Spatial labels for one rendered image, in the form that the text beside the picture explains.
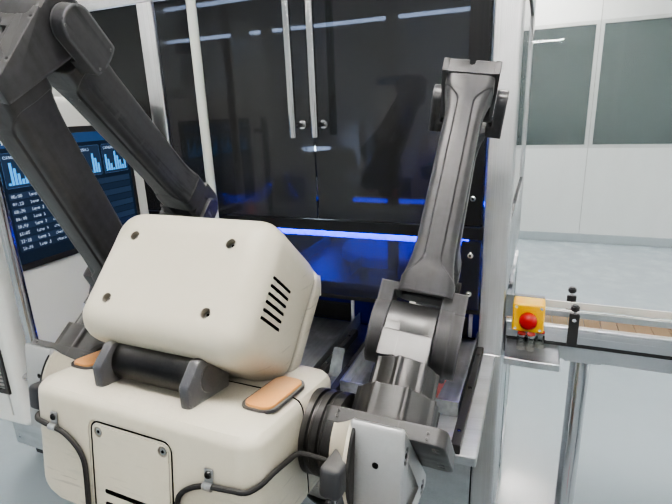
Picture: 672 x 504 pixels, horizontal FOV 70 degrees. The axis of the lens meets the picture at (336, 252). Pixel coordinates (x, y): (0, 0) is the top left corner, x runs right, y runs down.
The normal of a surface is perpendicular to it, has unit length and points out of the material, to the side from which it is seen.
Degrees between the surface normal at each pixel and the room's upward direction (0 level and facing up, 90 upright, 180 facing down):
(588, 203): 90
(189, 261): 48
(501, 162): 90
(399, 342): 38
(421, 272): 54
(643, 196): 90
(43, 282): 90
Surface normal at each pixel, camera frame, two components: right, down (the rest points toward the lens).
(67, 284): 0.94, 0.07
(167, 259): -0.32, -0.44
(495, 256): -0.38, 0.27
